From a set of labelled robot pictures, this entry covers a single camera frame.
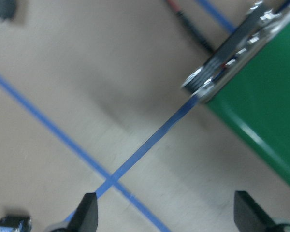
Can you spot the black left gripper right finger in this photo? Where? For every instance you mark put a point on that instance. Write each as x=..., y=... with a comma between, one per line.
x=249, y=216

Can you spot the purple block push button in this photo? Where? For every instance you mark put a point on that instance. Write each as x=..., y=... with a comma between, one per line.
x=15, y=223

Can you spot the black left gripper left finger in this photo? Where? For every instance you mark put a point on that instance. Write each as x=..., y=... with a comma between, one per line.
x=85, y=218

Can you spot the green conveyor belt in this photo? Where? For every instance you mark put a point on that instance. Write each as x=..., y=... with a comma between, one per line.
x=246, y=83

